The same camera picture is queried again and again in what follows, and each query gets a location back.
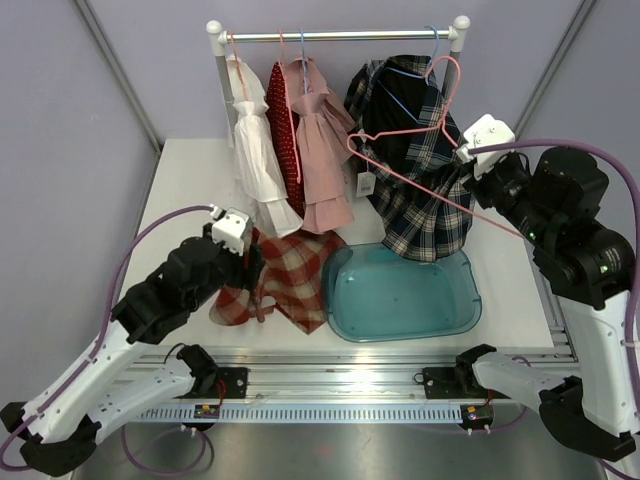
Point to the red plaid skirt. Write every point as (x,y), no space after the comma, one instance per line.
(289,283)

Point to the navy plaid skirt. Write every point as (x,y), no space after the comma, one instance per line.
(418,191)

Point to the white slotted cable duct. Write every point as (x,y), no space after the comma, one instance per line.
(438,413)

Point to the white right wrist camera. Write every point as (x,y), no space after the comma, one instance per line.
(485,132)

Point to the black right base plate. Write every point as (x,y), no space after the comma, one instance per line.
(442,383)

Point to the blue wire hanger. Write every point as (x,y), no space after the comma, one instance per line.
(405,94)

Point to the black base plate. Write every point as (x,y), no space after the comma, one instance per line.
(442,383)
(231,382)

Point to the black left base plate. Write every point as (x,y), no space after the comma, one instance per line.
(231,382)

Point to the blue hanger of pink dress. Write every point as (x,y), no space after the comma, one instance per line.
(304,63)

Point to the white metal clothes rack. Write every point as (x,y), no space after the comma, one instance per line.
(220,39)

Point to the pink hanger of white dress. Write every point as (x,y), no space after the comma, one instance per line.
(237,69)

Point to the pink ruffled dress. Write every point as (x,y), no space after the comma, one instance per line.
(322,138)

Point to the white price tag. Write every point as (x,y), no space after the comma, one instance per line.
(365,185)

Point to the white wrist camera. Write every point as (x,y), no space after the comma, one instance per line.
(229,228)
(485,132)

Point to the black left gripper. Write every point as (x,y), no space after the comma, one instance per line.
(243,278)

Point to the white dress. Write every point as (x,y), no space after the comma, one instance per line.
(256,162)

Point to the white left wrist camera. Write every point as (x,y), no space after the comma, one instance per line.
(229,228)

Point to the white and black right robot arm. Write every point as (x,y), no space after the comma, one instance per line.
(591,270)

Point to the teal plastic basin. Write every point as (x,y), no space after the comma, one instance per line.
(371,294)

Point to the pink hanger of red garment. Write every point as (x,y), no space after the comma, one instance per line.
(292,128)

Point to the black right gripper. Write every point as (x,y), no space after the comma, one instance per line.
(477,186)

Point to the aluminium mounting rail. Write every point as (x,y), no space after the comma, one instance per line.
(305,380)

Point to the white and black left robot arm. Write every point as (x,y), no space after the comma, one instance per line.
(62,428)

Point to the red dotted garment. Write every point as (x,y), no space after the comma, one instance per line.
(281,138)

